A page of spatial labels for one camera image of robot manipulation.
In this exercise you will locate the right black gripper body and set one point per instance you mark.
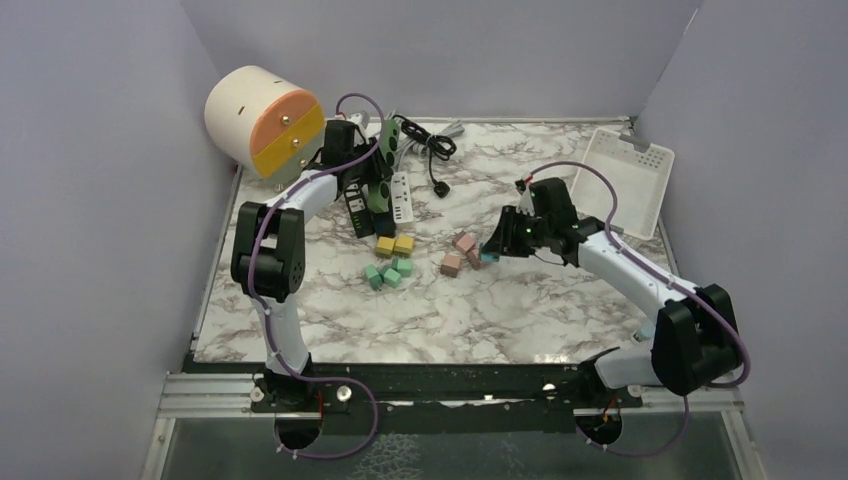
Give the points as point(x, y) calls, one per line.
point(523, 231)

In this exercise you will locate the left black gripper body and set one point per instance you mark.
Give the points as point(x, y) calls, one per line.
point(367, 169)

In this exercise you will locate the green round-socket power strip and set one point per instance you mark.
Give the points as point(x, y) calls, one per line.
point(382, 168)

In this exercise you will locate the teal usb charger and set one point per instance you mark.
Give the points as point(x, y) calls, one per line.
point(488, 257)

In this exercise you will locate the black power strip green ports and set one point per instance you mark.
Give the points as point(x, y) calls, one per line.
point(358, 211)

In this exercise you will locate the pink usb charger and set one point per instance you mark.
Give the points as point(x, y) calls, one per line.
point(464, 242)
point(474, 260)
point(450, 265)

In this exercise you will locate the white power strip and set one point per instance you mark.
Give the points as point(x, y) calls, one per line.
point(401, 199)

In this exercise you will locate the yellow plug adapter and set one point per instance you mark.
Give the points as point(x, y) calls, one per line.
point(385, 247)
point(404, 246)

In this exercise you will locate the green plug adapter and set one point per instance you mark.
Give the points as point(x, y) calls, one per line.
point(373, 277)
point(392, 278)
point(403, 266)

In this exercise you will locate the black power strip blue ports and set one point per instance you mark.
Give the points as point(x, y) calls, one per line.
point(384, 224)

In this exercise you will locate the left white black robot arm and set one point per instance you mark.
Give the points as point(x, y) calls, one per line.
point(268, 259)

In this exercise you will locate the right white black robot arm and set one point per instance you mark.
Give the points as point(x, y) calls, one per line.
point(693, 338)

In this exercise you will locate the cream round drawer cabinet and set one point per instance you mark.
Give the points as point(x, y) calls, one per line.
point(265, 123)

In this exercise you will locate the white plastic basket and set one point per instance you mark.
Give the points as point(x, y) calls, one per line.
point(638, 171)

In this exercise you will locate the light blue small device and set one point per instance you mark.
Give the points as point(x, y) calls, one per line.
point(645, 333)

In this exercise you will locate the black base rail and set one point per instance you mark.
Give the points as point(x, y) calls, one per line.
point(358, 399)

